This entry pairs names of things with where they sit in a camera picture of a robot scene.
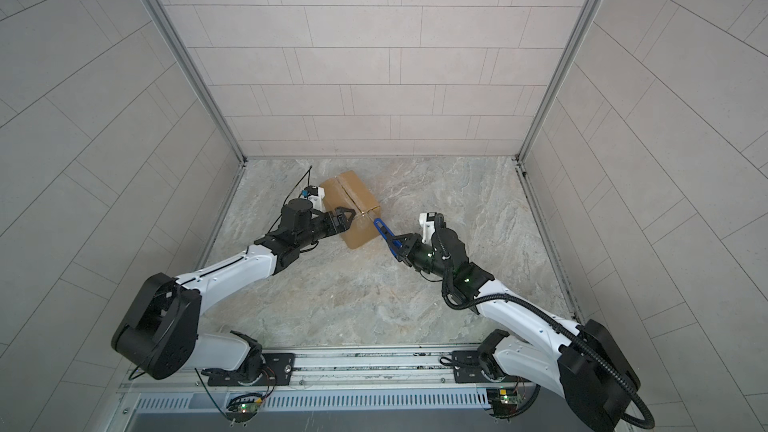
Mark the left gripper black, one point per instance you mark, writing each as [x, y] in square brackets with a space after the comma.
[342, 226]

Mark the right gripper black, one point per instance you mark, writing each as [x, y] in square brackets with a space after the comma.
[408, 247]

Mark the blue utility knife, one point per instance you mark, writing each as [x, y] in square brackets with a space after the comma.
[394, 245]

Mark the brown cardboard express box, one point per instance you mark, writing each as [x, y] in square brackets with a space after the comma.
[349, 191]

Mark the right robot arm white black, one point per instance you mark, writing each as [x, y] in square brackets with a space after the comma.
[582, 363]

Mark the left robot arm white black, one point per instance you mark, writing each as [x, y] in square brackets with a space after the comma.
[160, 334]

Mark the white ventilation grille strip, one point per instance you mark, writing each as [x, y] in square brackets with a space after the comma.
[322, 400]

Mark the right green circuit board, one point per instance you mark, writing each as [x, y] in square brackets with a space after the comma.
[503, 403]

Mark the green circuit board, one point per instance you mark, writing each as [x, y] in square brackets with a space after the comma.
[246, 404]
[503, 403]

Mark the left green circuit board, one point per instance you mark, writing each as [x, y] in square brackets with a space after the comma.
[246, 404]

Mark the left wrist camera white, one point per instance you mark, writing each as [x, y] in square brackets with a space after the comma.
[315, 195]

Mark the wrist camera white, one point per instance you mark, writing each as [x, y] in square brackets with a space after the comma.
[315, 195]
[428, 225]

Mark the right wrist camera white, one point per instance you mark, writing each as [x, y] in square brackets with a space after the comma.
[428, 225]

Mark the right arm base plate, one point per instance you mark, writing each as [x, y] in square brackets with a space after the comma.
[466, 368]

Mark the aluminium mounting rail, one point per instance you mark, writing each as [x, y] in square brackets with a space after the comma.
[391, 367]

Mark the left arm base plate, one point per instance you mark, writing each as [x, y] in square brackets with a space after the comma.
[270, 369]

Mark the left aluminium corner post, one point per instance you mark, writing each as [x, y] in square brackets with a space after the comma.
[171, 37]

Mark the aluminium corner post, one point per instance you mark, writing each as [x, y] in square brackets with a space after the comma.
[576, 38]
[171, 37]

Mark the right aluminium corner post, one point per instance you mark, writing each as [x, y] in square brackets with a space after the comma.
[576, 38]

